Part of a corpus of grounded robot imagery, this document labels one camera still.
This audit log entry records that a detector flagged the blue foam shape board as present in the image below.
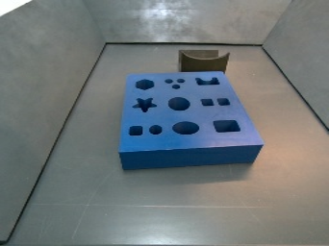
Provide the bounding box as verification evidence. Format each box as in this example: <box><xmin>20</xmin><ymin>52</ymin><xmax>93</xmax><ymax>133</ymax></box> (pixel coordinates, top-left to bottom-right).
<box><xmin>117</xmin><ymin>71</ymin><xmax>263</xmax><ymax>170</ymax></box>

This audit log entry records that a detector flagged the black curved fixture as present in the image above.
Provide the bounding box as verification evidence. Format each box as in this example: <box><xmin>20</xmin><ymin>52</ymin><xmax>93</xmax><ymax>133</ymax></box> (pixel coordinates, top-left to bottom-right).
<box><xmin>179</xmin><ymin>50</ymin><xmax>230</xmax><ymax>72</ymax></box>

